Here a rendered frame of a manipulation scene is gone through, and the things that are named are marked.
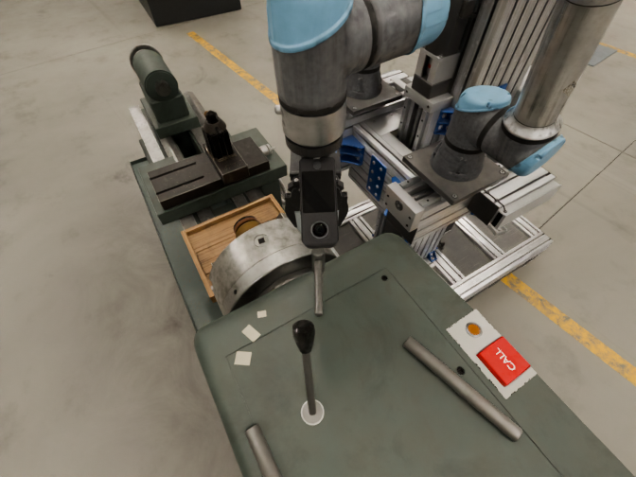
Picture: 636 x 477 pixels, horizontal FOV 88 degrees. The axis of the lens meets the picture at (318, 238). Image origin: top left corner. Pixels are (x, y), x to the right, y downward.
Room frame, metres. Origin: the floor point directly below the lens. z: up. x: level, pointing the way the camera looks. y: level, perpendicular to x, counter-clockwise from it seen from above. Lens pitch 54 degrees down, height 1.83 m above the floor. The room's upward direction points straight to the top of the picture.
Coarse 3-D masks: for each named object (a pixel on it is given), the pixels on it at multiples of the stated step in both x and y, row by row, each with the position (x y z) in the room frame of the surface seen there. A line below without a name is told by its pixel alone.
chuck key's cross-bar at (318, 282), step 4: (316, 260) 0.28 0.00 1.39; (320, 260) 0.28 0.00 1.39; (316, 264) 0.27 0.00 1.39; (320, 264) 0.27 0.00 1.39; (316, 268) 0.26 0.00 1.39; (320, 268) 0.26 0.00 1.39; (316, 272) 0.26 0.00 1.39; (320, 272) 0.26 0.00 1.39; (316, 276) 0.25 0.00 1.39; (320, 276) 0.25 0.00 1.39; (316, 280) 0.24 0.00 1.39; (320, 280) 0.24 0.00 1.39; (316, 284) 0.24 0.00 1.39; (320, 284) 0.24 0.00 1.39; (316, 288) 0.23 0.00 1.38; (320, 288) 0.23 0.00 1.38; (316, 292) 0.22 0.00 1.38; (320, 292) 0.22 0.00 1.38; (316, 296) 0.22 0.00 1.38; (320, 296) 0.22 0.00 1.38; (316, 300) 0.21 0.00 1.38; (320, 300) 0.21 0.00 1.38; (316, 304) 0.20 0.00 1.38; (320, 304) 0.20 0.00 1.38; (316, 308) 0.20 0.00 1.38; (320, 308) 0.20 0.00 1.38; (316, 312) 0.19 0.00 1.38; (320, 312) 0.19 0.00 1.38
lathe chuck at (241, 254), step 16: (272, 224) 0.47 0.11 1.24; (288, 224) 0.48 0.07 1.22; (240, 240) 0.43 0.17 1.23; (272, 240) 0.42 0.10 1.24; (288, 240) 0.43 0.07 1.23; (224, 256) 0.40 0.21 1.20; (240, 256) 0.39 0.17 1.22; (256, 256) 0.38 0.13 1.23; (224, 272) 0.37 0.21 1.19; (240, 272) 0.36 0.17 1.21; (224, 288) 0.34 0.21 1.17
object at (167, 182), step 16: (240, 144) 1.11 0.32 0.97; (192, 160) 1.01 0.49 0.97; (208, 160) 1.01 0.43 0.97; (256, 160) 1.01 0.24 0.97; (160, 176) 0.92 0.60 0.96; (176, 176) 0.92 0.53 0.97; (192, 176) 0.92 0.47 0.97; (208, 176) 0.92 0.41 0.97; (160, 192) 0.84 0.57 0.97; (176, 192) 0.83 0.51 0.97; (192, 192) 0.84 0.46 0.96; (208, 192) 0.87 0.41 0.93
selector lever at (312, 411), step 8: (304, 360) 0.13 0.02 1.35; (304, 368) 0.13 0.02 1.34; (312, 384) 0.11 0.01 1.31; (312, 392) 0.10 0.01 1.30; (312, 400) 0.09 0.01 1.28; (304, 408) 0.09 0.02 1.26; (312, 408) 0.08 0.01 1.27; (320, 408) 0.09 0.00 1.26; (304, 416) 0.08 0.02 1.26; (312, 416) 0.08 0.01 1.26; (320, 416) 0.08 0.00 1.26; (312, 424) 0.06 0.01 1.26
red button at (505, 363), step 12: (492, 348) 0.18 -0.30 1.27; (504, 348) 0.18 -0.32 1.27; (480, 360) 0.16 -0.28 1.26; (492, 360) 0.16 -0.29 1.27; (504, 360) 0.16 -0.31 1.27; (516, 360) 0.16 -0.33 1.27; (492, 372) 0.14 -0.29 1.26; (504, 372) 0.14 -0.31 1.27; (516, 372) 0.14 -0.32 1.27; (504, 384) 0.12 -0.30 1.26
